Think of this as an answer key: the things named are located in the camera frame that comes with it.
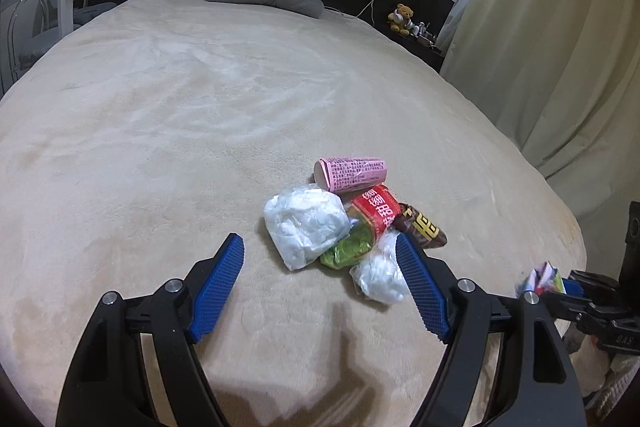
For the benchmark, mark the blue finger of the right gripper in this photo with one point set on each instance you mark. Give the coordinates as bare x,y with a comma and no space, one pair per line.
572,288

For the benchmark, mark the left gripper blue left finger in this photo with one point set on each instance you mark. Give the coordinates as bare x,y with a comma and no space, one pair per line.
210,283

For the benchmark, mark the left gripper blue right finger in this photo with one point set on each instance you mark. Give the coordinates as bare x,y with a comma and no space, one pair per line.
429,299

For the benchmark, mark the small white plastic bag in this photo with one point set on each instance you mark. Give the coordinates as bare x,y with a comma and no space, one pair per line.
377,274

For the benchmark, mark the dark brown snack wrapper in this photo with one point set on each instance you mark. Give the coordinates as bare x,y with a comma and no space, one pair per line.
414,223

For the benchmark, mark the green snack wrapper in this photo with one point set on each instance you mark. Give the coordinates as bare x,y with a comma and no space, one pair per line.
348,251

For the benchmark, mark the red snack wrapper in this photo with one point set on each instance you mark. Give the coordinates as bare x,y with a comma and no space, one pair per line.
377,208

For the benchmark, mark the large white plastic bag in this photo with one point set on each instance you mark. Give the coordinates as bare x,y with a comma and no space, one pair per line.
304,222

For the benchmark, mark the pink printed carton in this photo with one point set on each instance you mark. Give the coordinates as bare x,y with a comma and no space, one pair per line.
349,174

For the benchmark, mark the pink sunflower snack wrapper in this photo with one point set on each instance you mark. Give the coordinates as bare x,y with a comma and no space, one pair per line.
542,278

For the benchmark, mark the right hand white glove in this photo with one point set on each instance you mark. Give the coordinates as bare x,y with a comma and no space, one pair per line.
603,378

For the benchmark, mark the beige plush bed blanket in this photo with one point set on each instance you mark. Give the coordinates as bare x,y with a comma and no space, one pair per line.
141,140

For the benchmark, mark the cream curtain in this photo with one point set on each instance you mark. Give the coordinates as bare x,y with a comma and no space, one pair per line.
560,78

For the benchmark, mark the bottles on nightstand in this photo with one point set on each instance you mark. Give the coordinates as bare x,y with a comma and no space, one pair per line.
422,34

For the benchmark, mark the brown teddy bear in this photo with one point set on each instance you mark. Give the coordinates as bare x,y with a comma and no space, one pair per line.
401,20

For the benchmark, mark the white chair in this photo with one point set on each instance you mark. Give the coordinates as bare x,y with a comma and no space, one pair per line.
31,33

